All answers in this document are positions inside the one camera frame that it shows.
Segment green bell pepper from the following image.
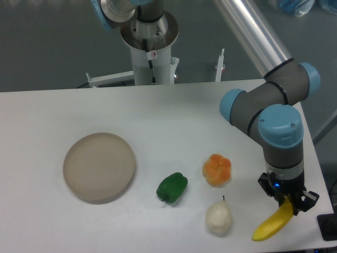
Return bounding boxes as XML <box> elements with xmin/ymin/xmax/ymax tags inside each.
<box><xmin>156</xmin><ymin>172</ymin><xmax>188</xmax><ymax>203</ymax></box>

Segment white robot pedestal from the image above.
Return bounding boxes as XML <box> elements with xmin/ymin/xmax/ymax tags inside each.
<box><xmin>121</xmin><ymin>11</ymin><xmax>179</xmax><ymax>86</ymax></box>

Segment white pear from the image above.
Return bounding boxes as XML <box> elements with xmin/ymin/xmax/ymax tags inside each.
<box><xmin>205</xmin><ymin>195</ymin><xmax>233</xmax><ymax>237</ymax></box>

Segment blue plastic bag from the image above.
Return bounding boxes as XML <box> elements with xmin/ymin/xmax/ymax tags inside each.
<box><xmin>268</xmin><ymin>0</ymin><xmax>336</xmax><ymax>17</ymax></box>

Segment black device at table edge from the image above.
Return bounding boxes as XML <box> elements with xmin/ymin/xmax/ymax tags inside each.
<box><xmin>317</xmin><ymin>213</ymin><xmax>336</xmax><ymax>241</ymax></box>

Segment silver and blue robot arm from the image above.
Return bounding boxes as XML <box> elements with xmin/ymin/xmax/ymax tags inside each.
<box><xmin>92</xmin><ymin>1</ymin><xmax>320</xmax><ymax>215</ymax></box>

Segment beige round plate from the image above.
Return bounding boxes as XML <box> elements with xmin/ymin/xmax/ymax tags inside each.
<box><xmin>63</xmin><ymin>133</ymin><xmax>136</xmax><ymax>205</ymax></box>

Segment white metal bracket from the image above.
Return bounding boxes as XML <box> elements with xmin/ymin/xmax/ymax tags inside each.
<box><xmin>86</xmin><ymin>71</ymin><xmax>134</xmax><ymax>87</ymax></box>

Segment yellow banana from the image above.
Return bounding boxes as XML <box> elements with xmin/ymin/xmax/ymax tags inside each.
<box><xmin>251</xmin><ymin>197</ymin><xmax>293</xmax><ymax>241</ymax></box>

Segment white upright bracket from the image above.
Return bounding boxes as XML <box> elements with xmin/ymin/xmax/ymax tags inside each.
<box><xmin>215</xmin><ymin>48</ymin><xmax>225</xmax><ymax>82</ymax></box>

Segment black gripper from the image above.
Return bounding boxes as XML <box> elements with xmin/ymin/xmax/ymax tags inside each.
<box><xmin>258</xmin><ymin>166</ymin><xmax>320</xmax><ymax>216</ymax></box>

